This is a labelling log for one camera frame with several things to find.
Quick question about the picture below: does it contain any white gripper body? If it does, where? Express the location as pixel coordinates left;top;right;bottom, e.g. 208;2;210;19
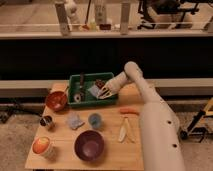
106;72;129;94

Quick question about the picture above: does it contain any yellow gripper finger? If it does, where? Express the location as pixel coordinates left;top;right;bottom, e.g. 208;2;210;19
98;86;109;96
99;91;113;99

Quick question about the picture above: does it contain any blue-grey sponge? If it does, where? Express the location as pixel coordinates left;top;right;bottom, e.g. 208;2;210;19
88;85;100;98

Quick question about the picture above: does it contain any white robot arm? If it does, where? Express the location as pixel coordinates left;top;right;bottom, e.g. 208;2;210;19
97;61;186;171

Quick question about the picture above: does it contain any green plastic tray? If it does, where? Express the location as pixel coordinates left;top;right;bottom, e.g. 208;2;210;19
68;72;118;108

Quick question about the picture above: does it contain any dark grape bunch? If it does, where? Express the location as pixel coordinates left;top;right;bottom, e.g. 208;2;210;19
95;79;105;88

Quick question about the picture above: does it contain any orange carrot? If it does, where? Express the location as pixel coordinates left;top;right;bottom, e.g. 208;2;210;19
119;108;139;116

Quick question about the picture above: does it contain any small blue cup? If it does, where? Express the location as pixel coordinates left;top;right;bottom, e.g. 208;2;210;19
88;113;102;129

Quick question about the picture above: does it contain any wooden spoon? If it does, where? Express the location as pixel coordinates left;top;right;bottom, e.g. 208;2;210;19
59;86;69;102

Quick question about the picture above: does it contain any yellow banana peel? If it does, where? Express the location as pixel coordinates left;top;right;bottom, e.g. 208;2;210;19
118;117;135;143

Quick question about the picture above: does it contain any crumpled grey cloth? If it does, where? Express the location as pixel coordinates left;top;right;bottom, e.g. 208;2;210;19
67;113;84;130

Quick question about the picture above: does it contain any red-brown bowl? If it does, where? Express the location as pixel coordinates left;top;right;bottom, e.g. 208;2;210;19
45;91;67;112

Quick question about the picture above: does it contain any purple bowl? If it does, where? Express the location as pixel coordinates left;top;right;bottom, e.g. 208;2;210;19
74;130;105;162

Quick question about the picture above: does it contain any metal cup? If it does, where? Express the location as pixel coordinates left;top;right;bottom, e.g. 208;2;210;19
40;115;55;131

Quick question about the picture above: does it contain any apple in white cup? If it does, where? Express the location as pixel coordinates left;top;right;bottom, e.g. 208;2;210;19
32;137;54;158

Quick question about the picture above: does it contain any yellow black stand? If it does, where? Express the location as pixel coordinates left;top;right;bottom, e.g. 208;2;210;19
179;97;213;143

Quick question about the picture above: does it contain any black-handled kitchen tool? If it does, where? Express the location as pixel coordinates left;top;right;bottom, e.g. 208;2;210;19
74;73;84;103

